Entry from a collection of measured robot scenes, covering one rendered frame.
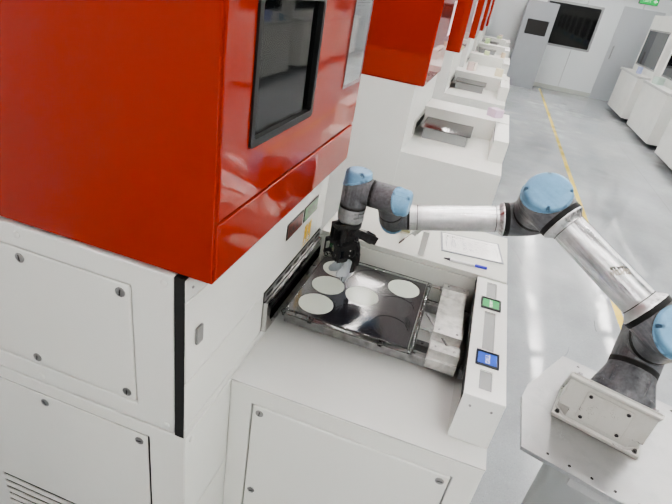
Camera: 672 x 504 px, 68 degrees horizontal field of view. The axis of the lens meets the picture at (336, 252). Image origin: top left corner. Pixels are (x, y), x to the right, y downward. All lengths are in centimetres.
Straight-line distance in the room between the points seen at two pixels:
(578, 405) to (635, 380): 14
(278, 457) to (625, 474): 83
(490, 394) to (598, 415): 32
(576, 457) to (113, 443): 108
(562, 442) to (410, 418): 38
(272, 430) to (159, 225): 67
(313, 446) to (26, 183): 85
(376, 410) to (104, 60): 92
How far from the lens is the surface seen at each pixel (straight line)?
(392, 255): 164
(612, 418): 142
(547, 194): 133
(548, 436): 139
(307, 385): 128
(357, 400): 127
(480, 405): 119
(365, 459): 129
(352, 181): 134
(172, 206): 84
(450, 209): 145
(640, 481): 143
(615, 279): 133
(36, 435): 149
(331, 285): 150
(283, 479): 146
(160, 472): 130
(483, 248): 180
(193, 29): 75
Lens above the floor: 171
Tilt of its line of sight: 29 degrees down
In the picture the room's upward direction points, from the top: 10 degrees clockwise
